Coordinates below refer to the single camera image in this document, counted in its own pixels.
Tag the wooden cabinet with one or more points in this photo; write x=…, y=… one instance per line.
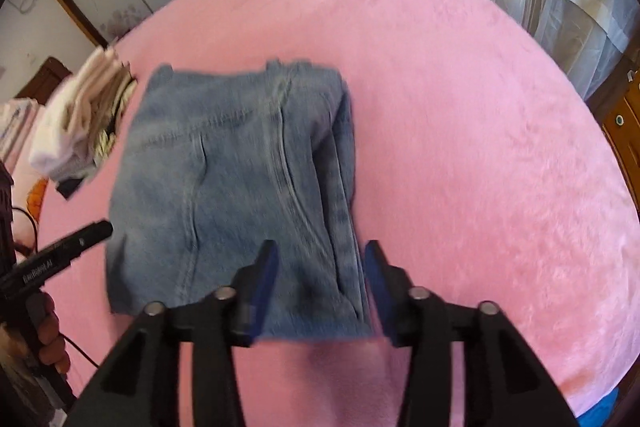
x=625, y=122

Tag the wooden headboard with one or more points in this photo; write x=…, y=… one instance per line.
x=47, y=74

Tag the folded pink bedding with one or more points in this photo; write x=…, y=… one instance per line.
x=17, y=132

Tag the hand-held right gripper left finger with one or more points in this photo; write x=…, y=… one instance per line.
x=265, y=277

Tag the person's left hand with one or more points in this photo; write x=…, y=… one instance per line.
x=50, y=337

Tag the pink fleece blanket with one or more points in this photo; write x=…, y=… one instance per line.
x=475, y=147

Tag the pile of folded clothes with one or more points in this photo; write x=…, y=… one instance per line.
x=80, y=127

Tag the orange cloth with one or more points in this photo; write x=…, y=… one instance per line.
x=37, y=199

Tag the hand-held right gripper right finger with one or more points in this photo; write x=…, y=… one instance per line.
x=376, y=282

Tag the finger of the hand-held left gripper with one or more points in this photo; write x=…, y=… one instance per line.
x=60, y=252

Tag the blue cloth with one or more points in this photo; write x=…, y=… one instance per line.
x=600, y=402

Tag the blue denim jeans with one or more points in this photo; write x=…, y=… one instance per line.
x=225, y=167

